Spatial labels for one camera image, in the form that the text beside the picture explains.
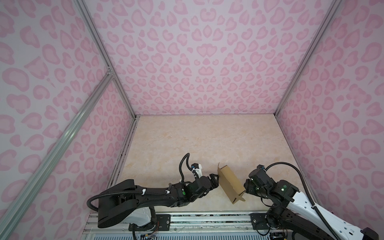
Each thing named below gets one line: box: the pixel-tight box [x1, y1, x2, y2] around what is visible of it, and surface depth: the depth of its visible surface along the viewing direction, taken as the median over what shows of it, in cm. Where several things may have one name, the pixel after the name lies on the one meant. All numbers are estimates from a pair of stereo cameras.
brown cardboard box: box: [217, 162, 247, 205], surface depth 75 cm
